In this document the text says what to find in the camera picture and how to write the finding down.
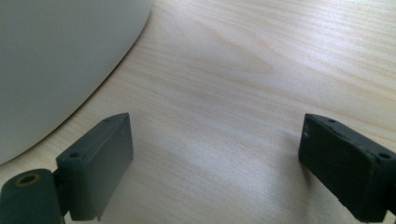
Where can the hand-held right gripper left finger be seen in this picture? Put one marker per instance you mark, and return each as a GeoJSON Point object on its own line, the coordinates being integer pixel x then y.
{"type": "Point", "coordinates": [99, 168]}

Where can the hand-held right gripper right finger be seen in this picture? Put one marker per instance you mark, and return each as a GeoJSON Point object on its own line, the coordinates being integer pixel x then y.
{"type": "Point", "coordinates": [345, 168]}

